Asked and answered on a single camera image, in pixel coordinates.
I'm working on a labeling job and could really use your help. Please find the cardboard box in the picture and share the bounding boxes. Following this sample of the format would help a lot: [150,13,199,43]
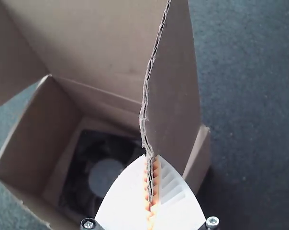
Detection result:
[0,0,211,230]

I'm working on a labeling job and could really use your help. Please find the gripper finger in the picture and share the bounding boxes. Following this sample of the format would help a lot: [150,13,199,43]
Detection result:
[80,155,152,230]
[150,154,221,230]

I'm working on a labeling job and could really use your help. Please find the black square fan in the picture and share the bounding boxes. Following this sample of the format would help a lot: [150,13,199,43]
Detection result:
[58,129,147,214]

